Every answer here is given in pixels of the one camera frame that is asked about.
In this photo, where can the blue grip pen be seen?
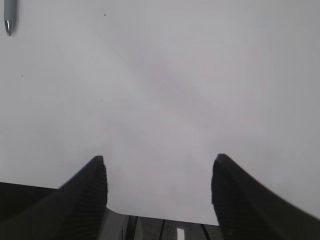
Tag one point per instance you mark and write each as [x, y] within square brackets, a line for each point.
[10, 15]

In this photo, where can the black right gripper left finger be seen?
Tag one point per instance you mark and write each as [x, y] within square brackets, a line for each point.
[75, 211]

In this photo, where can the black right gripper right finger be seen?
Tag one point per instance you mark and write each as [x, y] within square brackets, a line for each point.
[247, 210]

